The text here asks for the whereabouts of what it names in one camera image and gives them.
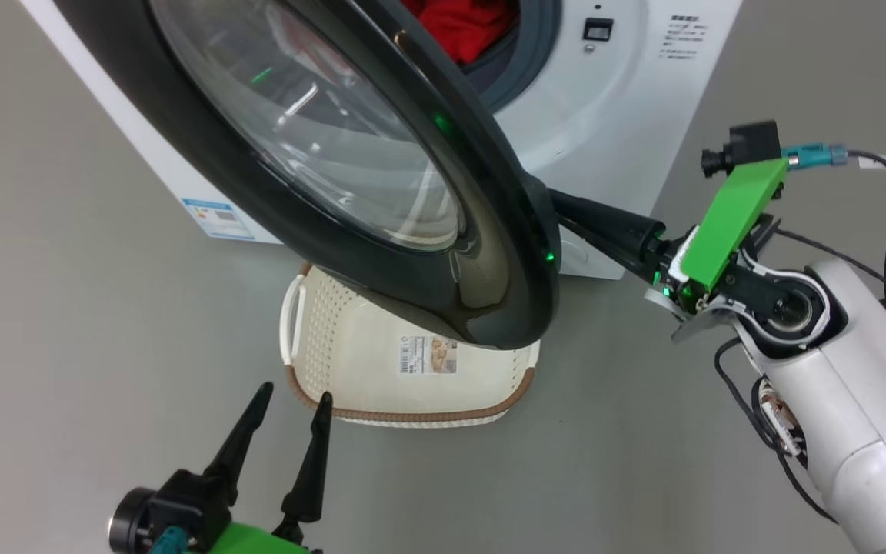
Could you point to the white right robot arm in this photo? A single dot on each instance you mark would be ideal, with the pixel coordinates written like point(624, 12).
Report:
point(858, 400)

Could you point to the grey rubber door gasket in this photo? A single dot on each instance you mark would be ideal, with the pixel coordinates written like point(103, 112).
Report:
point(531, 54)

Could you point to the blue white energy label sticker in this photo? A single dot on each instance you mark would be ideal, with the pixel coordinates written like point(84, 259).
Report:
point(220, 219)

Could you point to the black round glass washer door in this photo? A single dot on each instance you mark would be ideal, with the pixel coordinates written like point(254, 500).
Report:
point(181, 146)

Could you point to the red garment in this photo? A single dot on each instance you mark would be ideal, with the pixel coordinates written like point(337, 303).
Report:
point(466, 27)

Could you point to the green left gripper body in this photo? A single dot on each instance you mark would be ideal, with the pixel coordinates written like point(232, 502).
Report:
point(258, 542)

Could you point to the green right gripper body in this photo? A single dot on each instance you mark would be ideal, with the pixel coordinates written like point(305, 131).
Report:
point(727, 223)

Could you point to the paper label on basket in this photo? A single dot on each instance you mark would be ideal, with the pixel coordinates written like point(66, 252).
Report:
point(428, 355)

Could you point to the cream plastic laundry basket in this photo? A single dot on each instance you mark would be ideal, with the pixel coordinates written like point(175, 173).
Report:
point(351, 362)

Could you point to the white front-load washing machine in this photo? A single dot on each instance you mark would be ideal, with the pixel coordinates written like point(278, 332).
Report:
point(604, 115)

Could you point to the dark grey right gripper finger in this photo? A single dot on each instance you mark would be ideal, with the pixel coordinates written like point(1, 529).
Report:
point(620, 252)
point(612, 217)

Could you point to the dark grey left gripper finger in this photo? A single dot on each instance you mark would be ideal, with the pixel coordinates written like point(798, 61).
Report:
point(241, 442)
point(311, 477)

